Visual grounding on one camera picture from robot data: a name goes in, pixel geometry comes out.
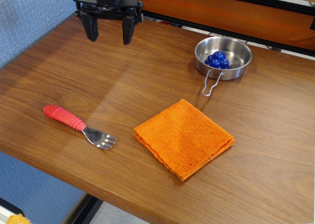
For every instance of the black table leg frame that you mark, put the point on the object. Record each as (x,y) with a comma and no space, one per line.
(83,211)

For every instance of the red-handled metal fork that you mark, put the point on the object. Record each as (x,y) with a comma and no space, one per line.
(95,137)

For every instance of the blue toy grapes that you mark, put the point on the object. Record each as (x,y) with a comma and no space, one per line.
(217,60)

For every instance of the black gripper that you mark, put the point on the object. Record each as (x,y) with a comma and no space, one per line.
(88,11)

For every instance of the steel pan with handle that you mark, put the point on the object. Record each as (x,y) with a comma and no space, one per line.
(238,54)

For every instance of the yellow black object corner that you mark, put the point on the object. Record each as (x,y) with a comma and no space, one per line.
(10,214)

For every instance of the orange cloth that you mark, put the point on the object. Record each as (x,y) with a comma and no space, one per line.
(183,139)

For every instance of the orange panel black frame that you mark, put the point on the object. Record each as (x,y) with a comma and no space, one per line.
(283,24)

